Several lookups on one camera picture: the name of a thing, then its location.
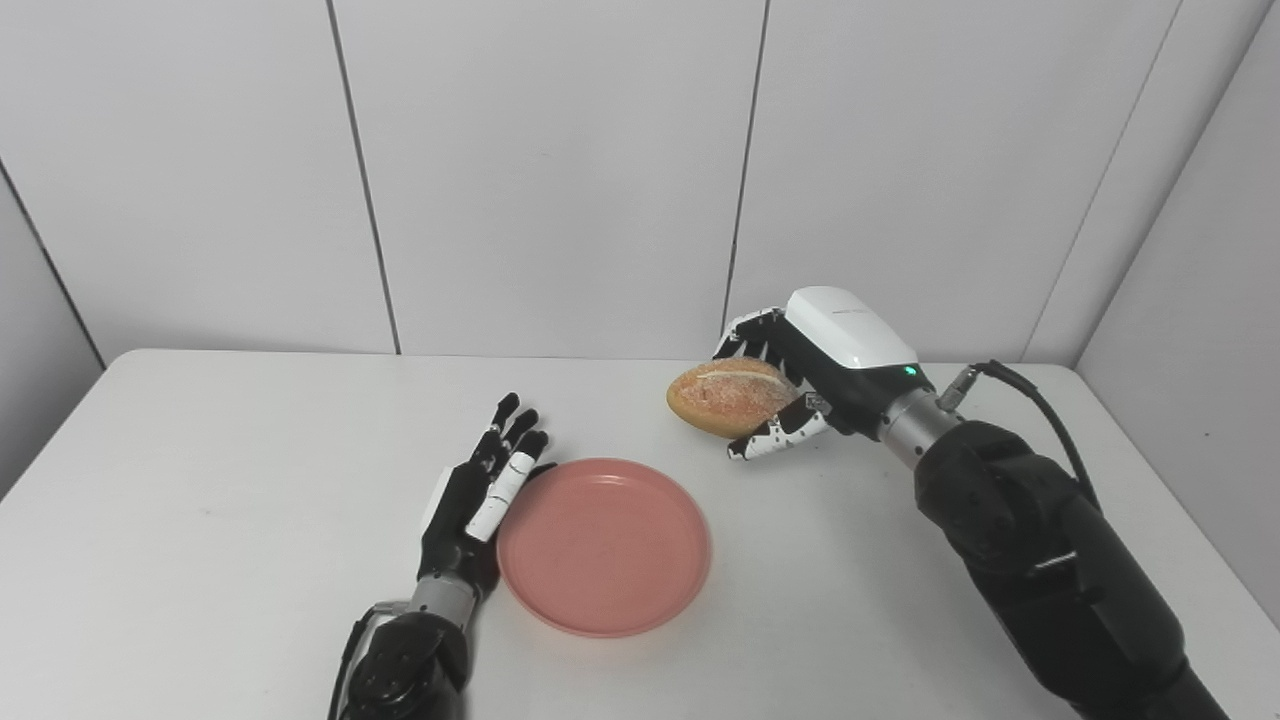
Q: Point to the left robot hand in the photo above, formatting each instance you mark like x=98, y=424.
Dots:
x=480, y=510

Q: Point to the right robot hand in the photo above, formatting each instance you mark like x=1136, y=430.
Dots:
x=840, y=360

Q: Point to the bread roll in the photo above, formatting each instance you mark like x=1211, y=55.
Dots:
x=728, y=396

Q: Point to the pink plate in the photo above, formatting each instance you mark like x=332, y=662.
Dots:
x=604, y=547

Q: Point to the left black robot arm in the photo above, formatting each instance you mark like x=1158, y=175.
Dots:
x=410, y=660

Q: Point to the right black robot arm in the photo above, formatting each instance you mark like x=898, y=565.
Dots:
x=1050, y=570

